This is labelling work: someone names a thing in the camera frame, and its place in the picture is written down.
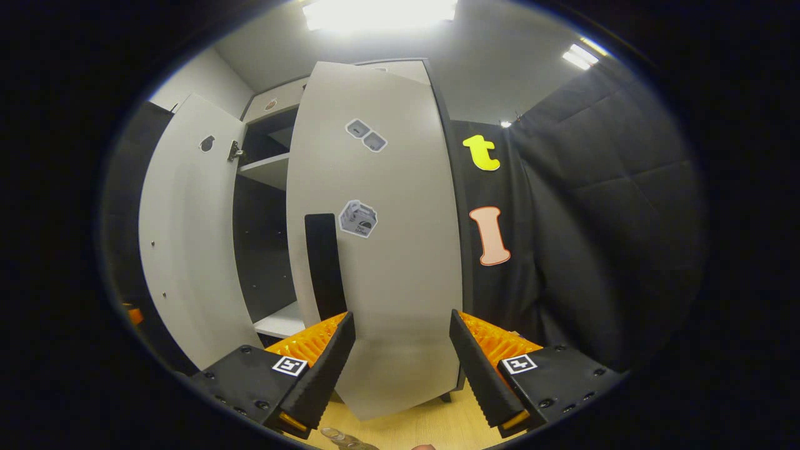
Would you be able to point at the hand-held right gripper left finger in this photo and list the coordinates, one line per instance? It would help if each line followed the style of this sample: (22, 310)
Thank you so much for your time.
(325, 375)

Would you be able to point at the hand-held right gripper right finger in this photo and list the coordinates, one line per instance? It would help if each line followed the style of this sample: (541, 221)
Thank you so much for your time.
(478, 375)

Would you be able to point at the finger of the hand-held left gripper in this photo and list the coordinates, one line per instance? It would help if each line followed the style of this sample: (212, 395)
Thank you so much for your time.
(133, 314)

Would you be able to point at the grey cabinet door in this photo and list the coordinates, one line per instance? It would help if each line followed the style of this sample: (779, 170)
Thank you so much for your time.
(187, 250)
(400, 281)

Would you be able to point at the grey white cabinet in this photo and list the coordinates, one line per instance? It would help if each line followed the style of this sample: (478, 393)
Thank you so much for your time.
(269, 250)

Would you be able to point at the grey cabinet drawer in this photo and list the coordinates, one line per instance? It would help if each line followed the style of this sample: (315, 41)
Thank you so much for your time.
(275, 103)

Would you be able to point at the black backdrop cloth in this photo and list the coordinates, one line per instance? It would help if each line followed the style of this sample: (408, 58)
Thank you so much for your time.
(612, 219)

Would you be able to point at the small ceiling light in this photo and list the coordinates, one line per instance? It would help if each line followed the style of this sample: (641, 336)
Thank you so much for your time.
(584, 55)

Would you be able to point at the long ceiling light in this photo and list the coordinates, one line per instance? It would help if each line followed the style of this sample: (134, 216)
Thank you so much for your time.
(381, 14)

